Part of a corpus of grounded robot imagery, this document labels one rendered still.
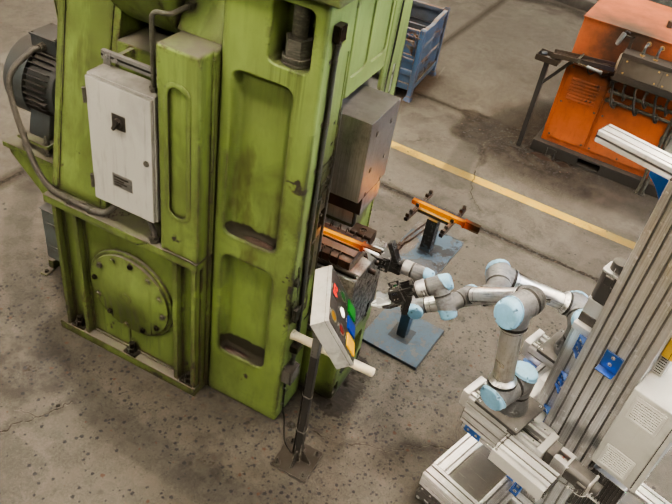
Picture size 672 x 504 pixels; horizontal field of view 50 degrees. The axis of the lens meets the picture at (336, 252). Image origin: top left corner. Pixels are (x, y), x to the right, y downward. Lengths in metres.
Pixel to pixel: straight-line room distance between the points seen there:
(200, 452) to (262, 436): 0.33
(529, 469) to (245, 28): 2.09
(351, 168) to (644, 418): 1.53
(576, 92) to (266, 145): 4.05
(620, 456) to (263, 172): 1.87
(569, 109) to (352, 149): 3.86
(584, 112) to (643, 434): 4.03
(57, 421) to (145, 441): 0.47
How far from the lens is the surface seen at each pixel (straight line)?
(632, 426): 3.10
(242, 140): 3.07
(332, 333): 2.88
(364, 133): 3.00
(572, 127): 6.74
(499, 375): 2.96
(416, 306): 3.38
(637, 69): 6.30
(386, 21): 3.18
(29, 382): 4.25
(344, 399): 4.14
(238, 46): 2.84
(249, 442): 3.91
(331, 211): 3.80
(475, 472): 3.78
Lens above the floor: 3.20
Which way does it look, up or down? 39 degrees down
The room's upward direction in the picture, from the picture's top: 10 degrees clockwise
